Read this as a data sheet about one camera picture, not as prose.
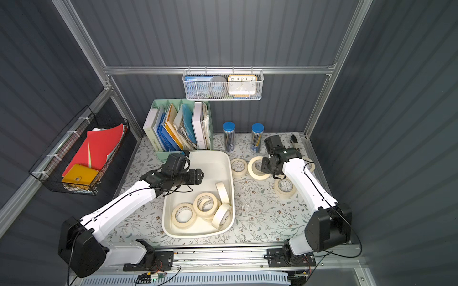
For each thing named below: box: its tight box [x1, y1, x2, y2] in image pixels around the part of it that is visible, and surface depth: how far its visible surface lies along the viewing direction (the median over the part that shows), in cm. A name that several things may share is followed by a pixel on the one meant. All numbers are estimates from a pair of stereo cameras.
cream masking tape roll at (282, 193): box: [274, 177, 296, 199], surface depth 93 cm
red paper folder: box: [62, 123, 124, 177], surface depth 76 cm
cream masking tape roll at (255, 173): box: [247, 156, 272, 180], surface depth 84 cm
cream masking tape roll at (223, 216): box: [211, 203, 233, 230], surface depth 77 cm
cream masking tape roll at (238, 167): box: [230, 157, 249, 178], surface depth 104 cm
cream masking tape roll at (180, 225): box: [171, 202, 197, 230], surface depth 84 cm
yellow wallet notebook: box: [61, 163, 99, 186], surface depth 65 cm
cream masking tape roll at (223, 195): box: [215, 181, 230, 204], surface depth 84 cm
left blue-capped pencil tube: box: [222, 121, 236, 152], surface depth 104 cm
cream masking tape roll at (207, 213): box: [193, 192, 218, 217], surface depth 84 cm
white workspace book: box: [142, 107, 164, 152], surface depth 94 cm
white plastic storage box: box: [162, 150, 235, 239], surface depth 84 cm
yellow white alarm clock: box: [227, 74, 258, 98], surface depth 90 cm
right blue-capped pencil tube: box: [250, 122, 265, 154], surface depth 104 cm
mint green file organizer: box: [150, 98, 214, 163], surface depth 101 cm
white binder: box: [192, 101, 207, 150], surface depth 98 cm
